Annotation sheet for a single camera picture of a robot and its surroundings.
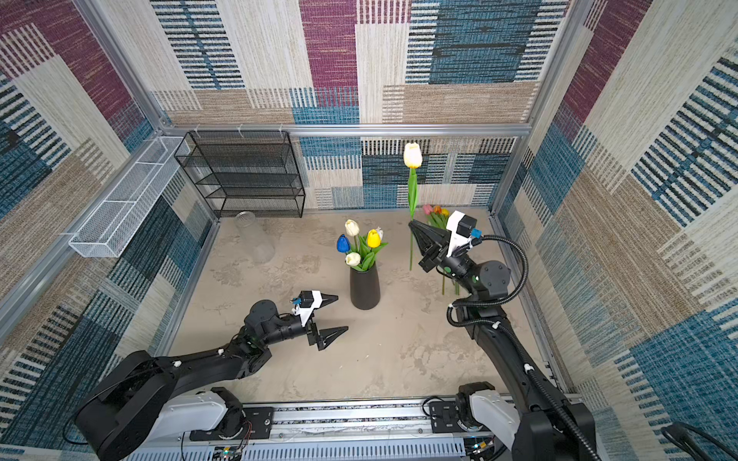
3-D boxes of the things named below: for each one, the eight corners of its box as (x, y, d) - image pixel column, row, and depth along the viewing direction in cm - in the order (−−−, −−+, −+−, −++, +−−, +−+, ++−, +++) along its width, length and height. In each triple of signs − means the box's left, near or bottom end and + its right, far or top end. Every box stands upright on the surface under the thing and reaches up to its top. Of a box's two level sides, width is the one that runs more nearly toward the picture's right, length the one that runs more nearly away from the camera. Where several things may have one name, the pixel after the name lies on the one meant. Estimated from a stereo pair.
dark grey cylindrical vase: (352, 309, 95) (348, 284, 83) (353, 289, 99) (349, 263, 87) (380, 309, 95) (380, 284, 83) (379, 289, 99) (380, 263, 87)
